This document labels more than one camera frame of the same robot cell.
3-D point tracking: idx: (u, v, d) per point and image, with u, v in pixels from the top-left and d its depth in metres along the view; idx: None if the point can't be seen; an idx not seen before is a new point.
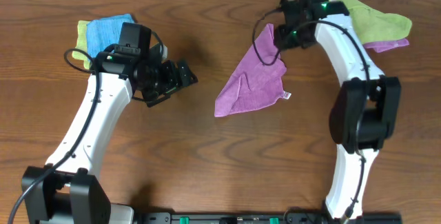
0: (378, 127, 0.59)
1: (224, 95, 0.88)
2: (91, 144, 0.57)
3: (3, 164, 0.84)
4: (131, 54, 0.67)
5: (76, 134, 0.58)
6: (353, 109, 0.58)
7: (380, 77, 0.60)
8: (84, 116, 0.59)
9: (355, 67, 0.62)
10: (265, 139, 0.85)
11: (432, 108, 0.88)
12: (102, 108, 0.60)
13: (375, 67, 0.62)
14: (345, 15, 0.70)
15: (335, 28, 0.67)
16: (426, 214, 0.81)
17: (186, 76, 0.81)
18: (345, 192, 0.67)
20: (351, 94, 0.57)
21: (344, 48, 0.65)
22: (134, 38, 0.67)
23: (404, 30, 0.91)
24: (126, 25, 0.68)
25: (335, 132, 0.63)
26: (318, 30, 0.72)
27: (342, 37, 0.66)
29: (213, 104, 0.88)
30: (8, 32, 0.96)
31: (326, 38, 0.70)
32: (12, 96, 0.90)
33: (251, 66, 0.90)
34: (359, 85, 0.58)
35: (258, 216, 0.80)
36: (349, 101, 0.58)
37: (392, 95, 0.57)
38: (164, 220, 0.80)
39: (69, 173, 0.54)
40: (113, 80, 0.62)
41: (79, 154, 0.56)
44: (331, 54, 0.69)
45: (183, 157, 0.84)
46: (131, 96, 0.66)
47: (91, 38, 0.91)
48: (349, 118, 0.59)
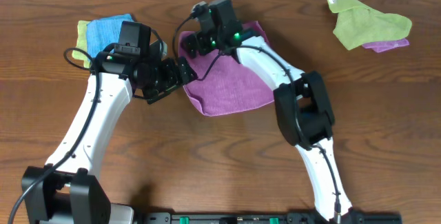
0: (319, 118, 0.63)
1: (204, 96, 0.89)
2: (91, 144, 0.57)
3: (3, 164, 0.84)
4: (131, 53, 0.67)
5: (74, 134, 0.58)
6: (290, 112, 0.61)
7: (301, 75, 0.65)
8: (83, 114, 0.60)
9: (278, 75, 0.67)
10: (265, 139, 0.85)
11: (432, 109, 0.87)
12: (102, 108, 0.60)
13: (296, 69, 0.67)
14: (257, 36, 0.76)
15: (250, 49, 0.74)
16: (426, 214, 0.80)
17: (186, 73, 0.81)
18: (324, 188, 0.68)
20: (282, 97, 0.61)
21: (264, 63, 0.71)
22: (134, 36, 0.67)
23: (404, 31, 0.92)
24: (125, 24, 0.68)
25: (287, 136, 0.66)
26: (240, 57, 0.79)
27: (259, 54, 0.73)
29: (194, 106, 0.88)
30: (7, 32, 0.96)
31: (250, 61, 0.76)
32: (12, 95, 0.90)
33: (242, 68, 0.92)
34: (287, 90, 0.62)
35: (258, 216, 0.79)
36: (283, 106, 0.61)
37: (318, 87, 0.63)
38: (164, 220, 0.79)
39: (69, 172, 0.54)
40: (114, 80, 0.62)
41: (78, 153, 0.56)
44: (258, 71, 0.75)
45: (183, 157, 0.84)
46: (131, 96, 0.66)
47: (91, 37, 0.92)
48: (288, 120, 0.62)
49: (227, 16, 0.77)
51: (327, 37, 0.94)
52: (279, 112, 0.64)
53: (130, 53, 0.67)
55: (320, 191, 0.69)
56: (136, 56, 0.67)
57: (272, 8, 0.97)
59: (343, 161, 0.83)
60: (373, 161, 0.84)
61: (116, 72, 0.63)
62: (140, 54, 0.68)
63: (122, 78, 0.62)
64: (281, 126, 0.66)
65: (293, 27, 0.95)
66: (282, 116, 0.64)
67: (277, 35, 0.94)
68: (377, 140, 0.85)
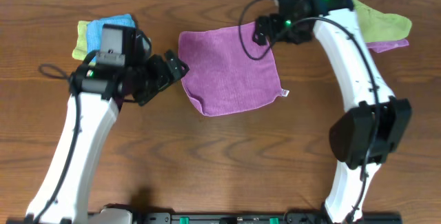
0: (384, 146, 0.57)
1: (204, 96, 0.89)
2: (74, 186, 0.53)
3: (3, 164, 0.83)
4: (115, 63, 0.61)
5: (54, 175, 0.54)
6: (361, 135, 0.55)
7: (390, 98, 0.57)
8: (63, 151, 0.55)
9: (362, 87, 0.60)
10: (264, 140, 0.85)
11: (432, 109, 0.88)
12: (83, 139, 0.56)
13: (386, 88, 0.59)
14: (350, 11, 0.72)
15: (338, 32, 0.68)
16: (426, 214, 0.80)
17: (176, 69, 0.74)
18: (347, 198, 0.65)
20: (359, 120, 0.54)
21: (351, 58, 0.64)
22: (116, 45, 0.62)
23: (404, 31, 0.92)
24: (106, 29, 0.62)
25: (339, 150, 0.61)
26: (318, 27, 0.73)
27: (347, 43, 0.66)
29: (194, 106, 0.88)
30: (7, 32, 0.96)
31: (329, 41, 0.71)
32: (12, 95, 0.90)
33: (242, 69, 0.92)
34: (364, 112, 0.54)
35: (258, 216, 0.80)
36: (354, 130, 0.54)
37: (402, 118, 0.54)
38: (164, 220, 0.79)
39: (53, 218, 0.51)
40: (96, 103, 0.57)
41: (60, 198, 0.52)
44: (335, 62, 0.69)
45: (183, 157, 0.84)
46: (118, 113, 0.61)
47: (91, 38, 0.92)
48: (356, 143, 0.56)
49: None
51: None
52: (344, 129, 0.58)
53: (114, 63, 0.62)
55: (340, 199, 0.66)
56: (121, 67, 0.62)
57: (271, 8, 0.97)
59: None
60: None
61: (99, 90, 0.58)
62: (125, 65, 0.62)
63: (106, 98, 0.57)
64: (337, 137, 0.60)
65: None
66: (344, 135, 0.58)
67: None
68: None
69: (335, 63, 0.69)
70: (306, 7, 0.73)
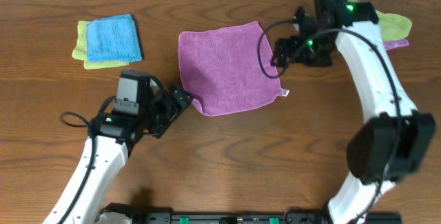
0: (404, 165, 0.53)
1: (204, 96, 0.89)
2: (80, 214, 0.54)
3: (2, 164, 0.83)
4: (130, 111, 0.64)
5: (64, 204, 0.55)
6: (380, 148, 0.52)
7: (413, 112, 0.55)
8: (74, 183, 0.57)
9: (384, 97, 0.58)
10: (264, 140, 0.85)
11: (433, 109, 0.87)
12: (96, 176, 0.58)
13: (408, 100, 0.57)
14: (374, 24, 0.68)
15: (362, 43, 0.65)
16: (426, 214, 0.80)
17: (182, 98, 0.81)
18: (354, 205, 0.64)
20: (379, 131, 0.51)
21: (372, 69, 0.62)
22: (132, 92, 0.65)
23: (404, 31, 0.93)
24: (123, 76, 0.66)
25: (355, 167, 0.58)
26: (342, 40, 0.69)
27: (369, 54, 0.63)
29: (195, 106, 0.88)
30: (7, 32, 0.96)
31: (351, 52, 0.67)
32: (12, 96, 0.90)
33: (242, 69, 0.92)
34: (385, 123, 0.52)
35: (258, 216, 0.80)
36: (372, 142, 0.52)
37: (424, 134, 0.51)
38: (164, 220, 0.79)
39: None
40: (110, 145, 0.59)
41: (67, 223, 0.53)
44: (356, 72, 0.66)
45: (183, 157, 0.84)
46: (126, 159, 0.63)
47: (91, 38, 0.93)
48: (373, 158, 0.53)
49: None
51: None
52: (362, 143, 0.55)
53: (129, 111, 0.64)
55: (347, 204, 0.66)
56: (135, 114, 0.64)
57: (271, 8, 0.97)
59: (343, 161, 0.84)
60: None
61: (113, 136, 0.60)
62: (140, 112, 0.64)
63: (120, 142, 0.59)
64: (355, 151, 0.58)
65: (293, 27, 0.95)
66: (362, 149, 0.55)
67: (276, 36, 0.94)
68: None
69: (355, 72, 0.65)
70: (329, 18, 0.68)
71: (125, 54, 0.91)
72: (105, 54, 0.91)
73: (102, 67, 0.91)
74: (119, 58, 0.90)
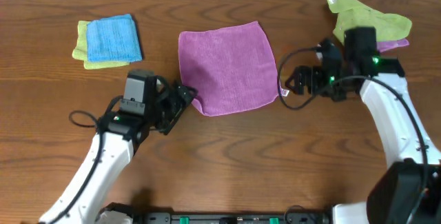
0: (428, 221, 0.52)
1: (204, 96, 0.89)
2: (86, 204, 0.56)
3: (3, 164, 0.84)
4: (136, 110, 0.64)
5: (72, 191, 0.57)
6: (404, 198, 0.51)
7: (439, 161, 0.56)
8: (83, 173, 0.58)
9: (409, 144, 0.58)
10: (264, 140, 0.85)
11: (433, 109, 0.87)
12: (102, 169, 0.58)
13: (435, 149, 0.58)
14: (400, 76, 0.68)
15: (386, 92, 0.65)
16: None
17: (186, 94, 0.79)
18: None
20: (405, 178, 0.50)
21: (398, 119, 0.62)
22: (138, 94, 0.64)
23: (404, 31, 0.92)
24: (129, 76, 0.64)
25: (374, 214, 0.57)
26: (364, 89, 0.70)
27: (395, 103, 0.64)
29: (195, 106, 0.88)
30: (7, 32, 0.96)
31: (374, 100, 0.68)
32: (13, 95, 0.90)
33: (242, 69, 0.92)
34: (414, 173, 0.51)
35: (258, 216, 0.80)
36: (397, 191, 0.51)
37: None
38: (164, 220, 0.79)
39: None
40: (117, 143, 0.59)
41: (73, 211, 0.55)
44: (380, 120, 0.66)
45: (183, 157, 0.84)
46: (131, 156, 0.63)
47: (91, 38, 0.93)
48: (397, 208, 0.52)
49: (366, 40, 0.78)
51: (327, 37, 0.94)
52: (384, 191, 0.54)
53: (135, 111, 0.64)
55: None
56: (140, 115, 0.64)
57: (272, 8, 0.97)
59: (343, 161, 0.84)
60: (373, 162, 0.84)
61: (120, 136, 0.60)
62: (145, 112, 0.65)
63: (127, 140, 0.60)
64: (376, 197, 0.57)
65: (293, 27, 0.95)
66: (384, 196, 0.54)
67: (277, 36, 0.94)
68: (377, 140, 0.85)
69: (379, 120, 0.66)
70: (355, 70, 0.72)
71: (125, 54, 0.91)
72: (105, 55, 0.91)
73: (102, 67, 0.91)
74: (118, 58, 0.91)
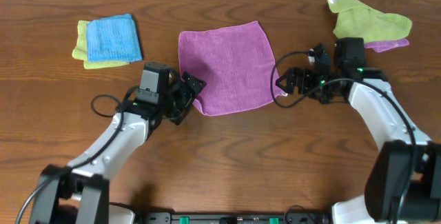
0: (424, 205, 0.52)
1: (204, 96, 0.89)
2: (108, 157, 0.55)
3: (3, 164, 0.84)
4: (151, 99, 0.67)
5: (95, 149, 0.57)
6: (397, 176, 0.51)
7: (428, 141, 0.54)
8: (104, 138, 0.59)
9: (397, 129, 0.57)
10: (264, 140, 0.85)
11: (433, 109, 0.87)
12: (122, 136, 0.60)
13: (421, 132, 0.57)
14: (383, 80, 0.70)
15: (373, 90, 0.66)
16: None
17: (195, 85, 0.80)
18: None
20: (396, 155, 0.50)
21: (384, 111, 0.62)
22: (153, 83, 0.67)
23: (404, 31, 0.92)
24: (145, 68, 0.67)
25: (371, 204, 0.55)
26: (352, 93, 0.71)
27: (380, 99, 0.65)
29: (196, 106, 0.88)
30: (7, 32, 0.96)
31: (362, 100, 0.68)
32: (13, 95, 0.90)
33: (242, 69, 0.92)
34: (404, 150, 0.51)
35: (258, 216, 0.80)
36: (391, 170, 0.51)
37: None
38: (164, 220, 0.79)
39: (85, 173, 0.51)
40: (136, 118, 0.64)
41: (98, 161, 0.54)
44: (369, 118, 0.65)
45: (183, 157, 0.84)
46: (145, 139, 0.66)
47: (91, 38, 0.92)
48: (390, 189, 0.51)
49: (354, 51, 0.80)
51: (327, 37, 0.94)
52: (377, 173, 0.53)
53: (150, 100, 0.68)
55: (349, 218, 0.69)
56: (155, 104, 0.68)
57: (272, 8, 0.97)
59: (343, 161, 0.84)
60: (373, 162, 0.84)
61: (137, 118, 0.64)
62: (160, 101, 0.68)
63: (144, 120, 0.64)
64: (371, 185, 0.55)
65: (293, 27, 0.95)
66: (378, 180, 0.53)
67: (277, 36, 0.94)
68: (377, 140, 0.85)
69: (368, 118, 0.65)
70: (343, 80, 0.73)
71: (125, 54, 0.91)
72: (105, 54, 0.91)
73: (102, 67, 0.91)
74: (118, 58, 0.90)
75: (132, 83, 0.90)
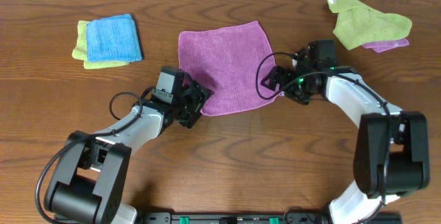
0: (409, 174, 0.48)
1: (211, 101, 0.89)
2: (131, 134, 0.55)
3: (2, 164, 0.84)
4: (165, 99, 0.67)
5: (117, 125, 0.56)
6: (377, 145, 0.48)
7: (401, 111, 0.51)
8: (124, 120, 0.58)
9: (371, 106, 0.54)
10: (264, 140, 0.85)
11: (431, 109, 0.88)
12: (142, 121, 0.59)
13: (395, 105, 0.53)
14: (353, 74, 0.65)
15: (346, 80, 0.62)
16: (426, 214, 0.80)
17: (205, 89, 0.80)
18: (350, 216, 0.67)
20: (373, 125, 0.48)
21: (358, 95, 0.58)
22: (169, 85, 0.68)
23: (404, 31, 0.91)
24: (163, 69, 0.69)
25: (360, 179, 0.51)
26: (329, 88, 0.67)
27: (353, 86, 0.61)
29: (203, 114, 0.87)
30: (7, 32, 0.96)
31: (338, 94, 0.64)
32: (13, 95, 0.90)
33: (242, 69, 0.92)
34: (380, 119, 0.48)
35: (258, 216, 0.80)
36: (371, 137, 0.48)
37: (419, 133, 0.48)
38: (164, 220, 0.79)
39: (107, 143, 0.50)
40: (152, 111, 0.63)
41: (120, 135, 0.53)
44: (348, 109, 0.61)
45: (183, 157, 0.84)
46: (158, 132, 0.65)
47: (91, 38, 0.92)
48: (373, 158, 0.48)
49: (326, 52, 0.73)
51: (327, 37, 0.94)
52: (360, 148, 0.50)
53: (165, 100, 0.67)
55: (345, 211, 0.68)
56: (169, 103, 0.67)
57: (272, 7, 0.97)
59: (343, 161, 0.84)
60: None
61: (154, 110, 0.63)
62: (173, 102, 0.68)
63: (160, 113, 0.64)
64: (357, 164, 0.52)
65: (293, 27, 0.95)
66: (361, 153, 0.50)
67: (277, 36, 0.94)
68: None
69: (347, 109, 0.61)
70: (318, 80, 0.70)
71: (125, 54, 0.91)
72: (105, 54, 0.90)
73: (102, 67, 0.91)
74: (118, 58, 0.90)
75: (132, 83, 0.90)
